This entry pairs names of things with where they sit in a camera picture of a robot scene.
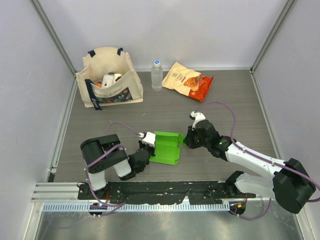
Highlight white box in bag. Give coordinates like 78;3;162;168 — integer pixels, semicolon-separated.
101;74;115;88

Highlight green paper box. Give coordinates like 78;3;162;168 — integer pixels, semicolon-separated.
149;131;185;166

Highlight beige canvas tote bag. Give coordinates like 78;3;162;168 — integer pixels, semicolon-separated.
76;47;144;110

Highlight white slotted cable duct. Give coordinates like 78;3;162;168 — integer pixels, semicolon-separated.
42;201;230;213

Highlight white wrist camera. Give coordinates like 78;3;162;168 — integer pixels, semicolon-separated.
138;131;156;148
189;111;206;129

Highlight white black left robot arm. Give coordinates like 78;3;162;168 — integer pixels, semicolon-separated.
80;132;156;200

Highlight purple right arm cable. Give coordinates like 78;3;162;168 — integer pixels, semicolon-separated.
197;100;320;222

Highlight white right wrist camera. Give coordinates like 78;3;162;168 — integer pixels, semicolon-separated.
189;111;206;129

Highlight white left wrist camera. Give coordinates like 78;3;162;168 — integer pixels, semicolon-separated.
138;131;156;148

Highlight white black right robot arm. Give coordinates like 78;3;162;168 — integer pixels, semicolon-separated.
183;117;316;214

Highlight clear plastic water bottle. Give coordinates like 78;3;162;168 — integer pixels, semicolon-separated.
151;60;163;91

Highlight orange beige snack bag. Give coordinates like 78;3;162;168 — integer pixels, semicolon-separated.
162;62;214;102

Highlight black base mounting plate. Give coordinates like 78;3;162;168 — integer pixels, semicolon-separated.
77;180;257;205

